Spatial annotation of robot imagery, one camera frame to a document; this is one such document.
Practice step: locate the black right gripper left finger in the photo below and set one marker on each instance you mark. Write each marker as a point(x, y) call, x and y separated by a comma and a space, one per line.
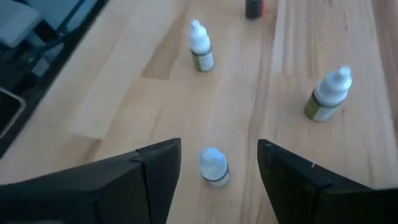
point(93, 193)

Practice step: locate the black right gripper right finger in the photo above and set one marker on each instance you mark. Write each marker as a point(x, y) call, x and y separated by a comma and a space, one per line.
point(311, 196)

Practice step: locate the black device silver rim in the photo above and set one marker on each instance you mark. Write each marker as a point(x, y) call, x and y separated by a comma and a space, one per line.
point(7, 109)

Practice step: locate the black metal table frame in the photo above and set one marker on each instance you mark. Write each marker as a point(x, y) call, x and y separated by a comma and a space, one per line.
point(73, 39)

